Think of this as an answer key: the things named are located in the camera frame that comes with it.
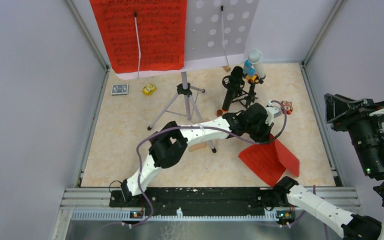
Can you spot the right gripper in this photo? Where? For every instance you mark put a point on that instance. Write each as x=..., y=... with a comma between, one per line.
x=336, y=105

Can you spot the white music stand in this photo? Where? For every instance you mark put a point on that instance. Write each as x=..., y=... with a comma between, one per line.
x=216, y=35

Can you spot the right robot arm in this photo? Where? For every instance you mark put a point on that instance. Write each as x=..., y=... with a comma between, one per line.
x=367, y=139

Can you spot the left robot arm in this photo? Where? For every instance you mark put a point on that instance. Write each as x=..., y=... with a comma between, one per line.
x=168, y=145

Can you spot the red owl toy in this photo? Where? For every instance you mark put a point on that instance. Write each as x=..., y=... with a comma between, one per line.
x=287, y=107

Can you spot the black mic tripod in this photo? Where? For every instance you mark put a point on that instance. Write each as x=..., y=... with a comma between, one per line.
x=246, y=98

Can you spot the blue yellow toy block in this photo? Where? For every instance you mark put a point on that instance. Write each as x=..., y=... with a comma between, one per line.
x=249, y=73

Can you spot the white tube on tripod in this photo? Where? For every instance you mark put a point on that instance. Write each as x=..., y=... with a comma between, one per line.
x=255, y=58

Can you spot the black microphone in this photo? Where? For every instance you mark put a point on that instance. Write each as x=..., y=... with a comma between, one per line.
x=233, y=83

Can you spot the wooden block at back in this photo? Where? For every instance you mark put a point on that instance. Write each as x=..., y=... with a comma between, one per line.
x=226, y=68

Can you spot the small brown cylinder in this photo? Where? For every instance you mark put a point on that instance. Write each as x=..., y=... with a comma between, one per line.
x=219, y=113

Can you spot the light wooden block front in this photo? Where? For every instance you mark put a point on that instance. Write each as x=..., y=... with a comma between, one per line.
x=196, y=147

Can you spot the yellow owl toy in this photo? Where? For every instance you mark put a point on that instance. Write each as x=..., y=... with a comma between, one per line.
x=149, y=89

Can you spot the playing card box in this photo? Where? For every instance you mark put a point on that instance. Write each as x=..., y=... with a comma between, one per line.
x=120, y=89

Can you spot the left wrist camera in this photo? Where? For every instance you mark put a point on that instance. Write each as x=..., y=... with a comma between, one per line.
x=272, y=113

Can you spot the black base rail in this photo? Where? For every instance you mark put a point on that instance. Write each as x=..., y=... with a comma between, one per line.
x=206, y=202

